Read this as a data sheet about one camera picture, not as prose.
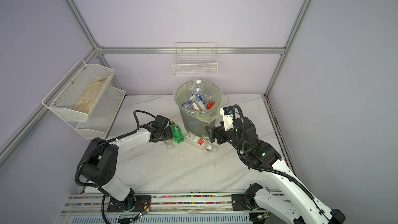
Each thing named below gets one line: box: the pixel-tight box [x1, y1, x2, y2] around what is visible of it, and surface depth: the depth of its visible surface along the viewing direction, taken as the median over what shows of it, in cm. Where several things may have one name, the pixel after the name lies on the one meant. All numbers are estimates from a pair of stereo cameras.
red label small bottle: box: [205, 102, 216, 110], surface depth 88 cm
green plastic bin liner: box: [173, 78, 224, 124], surface depth 89 cm
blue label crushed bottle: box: [180, 100, 194, 111], surface depth 85 cm
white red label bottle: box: [185, 131, 218, 154], surface depth 92 cm
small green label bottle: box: [163, 138, 174, 150], surface depth 92 cm
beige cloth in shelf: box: [72, 75, 110, 114], surface depth 81 cm
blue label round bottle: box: [192, 79, 205, 98], surface depth 92 cm
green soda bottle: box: [169, 120, 184, 145], surface depth 95 cm
